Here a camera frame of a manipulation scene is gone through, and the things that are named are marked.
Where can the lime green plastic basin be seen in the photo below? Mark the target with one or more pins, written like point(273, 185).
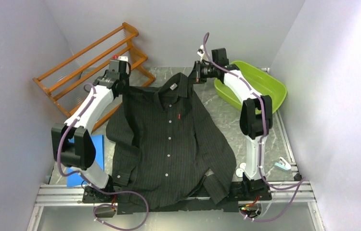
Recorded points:
point(260, 81)

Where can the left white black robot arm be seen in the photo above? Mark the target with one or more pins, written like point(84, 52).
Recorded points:
point(73, 148)

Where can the blue flat mat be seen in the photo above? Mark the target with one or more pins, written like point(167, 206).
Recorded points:
point(98, 155)

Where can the light blue white clip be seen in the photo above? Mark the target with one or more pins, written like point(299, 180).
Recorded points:
point(283, 165)

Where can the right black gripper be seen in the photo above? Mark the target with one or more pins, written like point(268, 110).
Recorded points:
point(196, 77)

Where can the black pinstriped shirt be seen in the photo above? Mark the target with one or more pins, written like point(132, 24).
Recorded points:
point(167, 146)

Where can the aluminium frame rail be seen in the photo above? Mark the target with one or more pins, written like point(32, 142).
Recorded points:
point(61, 195)

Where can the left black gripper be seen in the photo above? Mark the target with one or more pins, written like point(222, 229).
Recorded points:
point(126, 77)

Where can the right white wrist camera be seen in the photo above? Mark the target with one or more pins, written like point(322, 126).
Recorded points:
point(202, 54)

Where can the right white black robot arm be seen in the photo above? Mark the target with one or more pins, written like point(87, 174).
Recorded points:
point(256, 113)

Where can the orange wooden shoe rack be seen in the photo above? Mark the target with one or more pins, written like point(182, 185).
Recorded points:
point(64, 84)

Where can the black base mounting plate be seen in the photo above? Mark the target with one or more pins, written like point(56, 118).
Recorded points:
point(200, 201)

